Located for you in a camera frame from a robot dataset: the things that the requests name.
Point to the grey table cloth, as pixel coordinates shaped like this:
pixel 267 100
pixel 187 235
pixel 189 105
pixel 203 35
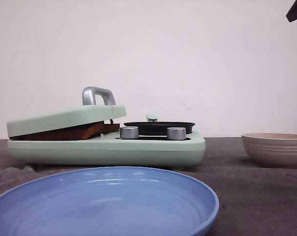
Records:
pixel 253 200

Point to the blue round plate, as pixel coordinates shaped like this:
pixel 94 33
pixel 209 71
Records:
pixel 109 201

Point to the left silver control knob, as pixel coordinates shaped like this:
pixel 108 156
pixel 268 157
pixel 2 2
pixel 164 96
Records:
pixel 129 132

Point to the silver control knob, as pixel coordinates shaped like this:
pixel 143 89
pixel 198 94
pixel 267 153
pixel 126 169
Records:
pixel 129 132
pixel 176 133

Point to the beige ribbed bowl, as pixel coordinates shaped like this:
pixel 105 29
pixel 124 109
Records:
pixel 271 149

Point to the black round frying pan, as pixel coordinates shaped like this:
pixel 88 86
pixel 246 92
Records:
pixel 153 127

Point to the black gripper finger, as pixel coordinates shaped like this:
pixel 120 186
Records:
pixel 292 13

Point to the mint green breakfast maker base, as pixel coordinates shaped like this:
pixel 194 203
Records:
pixel 110 150

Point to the breakfast maker hinged lid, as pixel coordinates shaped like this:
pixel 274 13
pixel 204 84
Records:
pixel 98 104

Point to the right silver control knob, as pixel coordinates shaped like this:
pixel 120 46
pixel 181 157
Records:
pixel 176 133

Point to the toast bread slice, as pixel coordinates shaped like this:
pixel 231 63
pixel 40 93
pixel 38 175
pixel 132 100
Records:
pixel 108 128
pixel 79 132

